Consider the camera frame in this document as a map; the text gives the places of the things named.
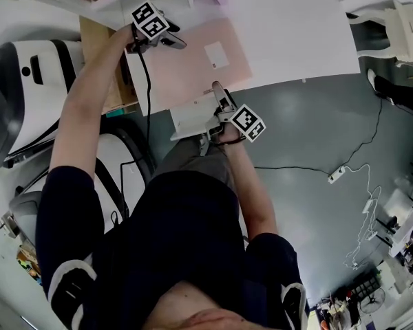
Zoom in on white black shoulder strap pad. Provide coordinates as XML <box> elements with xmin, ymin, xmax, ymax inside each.
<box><xmin>281</xmin><ymin>282</ymin><xmax>310</xmax><ymax>330</ymax></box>
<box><xmin>47</xmin><ymin>252</ymin><xmax>97</xmax><ymax>330</ymax></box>

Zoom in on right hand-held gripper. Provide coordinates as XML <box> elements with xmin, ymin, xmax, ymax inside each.
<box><xmin>205</xmin><ymin>80</ymin><xmax>266</xmax><ymax>143</ymax></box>

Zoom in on white dressing table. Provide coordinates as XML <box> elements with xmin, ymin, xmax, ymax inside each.
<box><xmin>346</xmin><ymin>0</ymin><xmax>413</xmax><ymax>70</ymax></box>

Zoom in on brown cardboard box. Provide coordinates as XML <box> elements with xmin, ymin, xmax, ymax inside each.
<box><xmin>78</xmin><ymin>14</ymin><xmax>138</xmax><ymax>115</ymax></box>

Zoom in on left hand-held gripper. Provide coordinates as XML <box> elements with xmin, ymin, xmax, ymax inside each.
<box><xmin>130</xmin><ymin>0</ymin><xmax>187</xmax><ymax>50</ymax></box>

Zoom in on person's left hand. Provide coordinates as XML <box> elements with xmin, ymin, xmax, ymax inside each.
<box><xmin>122</xmin><ymin>25</ymin><xmax>144</xmax><ymax>53</ymax></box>

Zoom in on person's dark shirt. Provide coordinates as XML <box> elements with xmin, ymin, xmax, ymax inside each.
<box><xmin>36</xmin><ymin>165</ymin><xmax>309</xmax><ymax>330</ymax></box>

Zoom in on white charger cable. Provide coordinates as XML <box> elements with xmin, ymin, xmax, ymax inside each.
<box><xmin>343</xmin><ymin>163</ymin><xmax>383</xmax><ymax>271</ymax></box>

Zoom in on white desk drawer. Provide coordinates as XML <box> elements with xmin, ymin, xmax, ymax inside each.
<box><xmin>170</xmin><ymin>104</ymin><xmax>221</xmax><ymax>142</ymax></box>

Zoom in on person's right forearm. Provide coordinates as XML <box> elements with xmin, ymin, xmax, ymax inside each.
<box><xmin>222</xmin><ymin>141</ymin><xmax>279</xmax><ymax>241</ymax></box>

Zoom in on white desk with shelves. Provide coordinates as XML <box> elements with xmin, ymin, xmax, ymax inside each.
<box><xmin>20</xmin><ymin>0</ymin><xmax>361</xmax><ymax>142</ymax></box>

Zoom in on black floor fan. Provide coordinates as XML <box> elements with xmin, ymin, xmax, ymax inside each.
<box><xmin>359</xmin><ymin>287</ymin><xmax>386</xmax><ymax>314</ymax></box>

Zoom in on person's right hand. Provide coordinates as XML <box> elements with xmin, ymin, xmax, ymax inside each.
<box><xmin>220</xmin><ymin>121</ymin><xmax>244</xmax><ymax>145</ymax></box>

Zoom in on person's left forearm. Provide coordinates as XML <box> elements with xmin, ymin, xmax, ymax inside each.
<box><xmin>47</xmin><ymin>24</ymin><xmax>135</xmax><ymax>182</ymax></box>

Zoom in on person's grey trousers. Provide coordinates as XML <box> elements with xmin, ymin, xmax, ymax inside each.
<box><xmin>154</xmin><ymin>137</ymin><xmax>237</xmax><ymax>192</ymax></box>

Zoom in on white power strip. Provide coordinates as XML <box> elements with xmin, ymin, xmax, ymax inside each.
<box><xmin>327</xmin><ymin>166</ymin><xmax>347</xmax><ymax>184</ymax></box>

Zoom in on pink folder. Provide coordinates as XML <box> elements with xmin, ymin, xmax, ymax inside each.
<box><xmin>123</xmin><ymin>17</ymin><xmax>254</xmax><ymax>116</ymax></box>

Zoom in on white black robot machine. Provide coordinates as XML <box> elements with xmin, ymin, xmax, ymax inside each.
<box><xmin>8</xmin><ymin>125</ymin><xmax>149</xmax><ymax>240</ymax></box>
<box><xmin>0</xmin><ymin>39</ymin><xmax>85</xmax><ymax>171</ymax></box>

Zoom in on black plastic crate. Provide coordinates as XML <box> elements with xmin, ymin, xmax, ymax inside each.
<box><xmin>349</xmin><ymin>275</ymin><xmax>381</xmax><ymax>297</ymax></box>

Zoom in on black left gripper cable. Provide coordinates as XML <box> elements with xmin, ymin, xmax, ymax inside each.
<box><xmin>118</xmin><ymin>29</ymin><xmax>153</xmax><ymax>226</ymax></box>

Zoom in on black floor cable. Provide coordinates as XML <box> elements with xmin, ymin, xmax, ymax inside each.
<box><xmin>254</xmin><ymin>96</ymin><xmax>383</xmax><ymax>177</ymax></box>

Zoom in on white work table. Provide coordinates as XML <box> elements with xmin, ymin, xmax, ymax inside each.
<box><xmin>388</xmin><ymin>204</ymin><xmax>413</xmax><ymax>257</ymax></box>

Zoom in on person's face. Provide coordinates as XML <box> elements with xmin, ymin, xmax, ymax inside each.
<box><xmin>149</xmin><ymin>280</ymin><xmax>273</xmax><ymax>330</ymax></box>

